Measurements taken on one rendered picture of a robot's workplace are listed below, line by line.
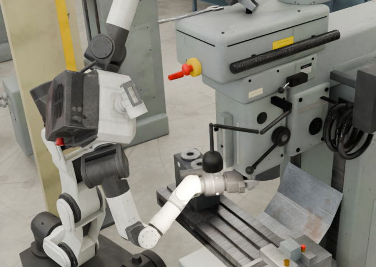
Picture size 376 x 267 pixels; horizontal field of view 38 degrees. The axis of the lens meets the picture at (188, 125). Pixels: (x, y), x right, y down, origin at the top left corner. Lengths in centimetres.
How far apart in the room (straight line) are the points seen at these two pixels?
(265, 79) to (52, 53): 189
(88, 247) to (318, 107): 126
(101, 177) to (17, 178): 283
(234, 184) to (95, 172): 53
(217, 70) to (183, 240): 223
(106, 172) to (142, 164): 269
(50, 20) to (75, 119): 160
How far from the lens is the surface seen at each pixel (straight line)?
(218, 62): 163
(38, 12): 332
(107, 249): 286
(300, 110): 195
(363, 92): 183
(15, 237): 404
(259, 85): 177
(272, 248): 210
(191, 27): 172
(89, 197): 238
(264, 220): 249
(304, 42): 180
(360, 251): 249
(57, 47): 341
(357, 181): 224
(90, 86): 190
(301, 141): 203
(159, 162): 455
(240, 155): 193
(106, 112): 190
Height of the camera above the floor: 242
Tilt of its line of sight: 28 degrees down
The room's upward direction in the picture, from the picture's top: 4 degrees counter-clockwise
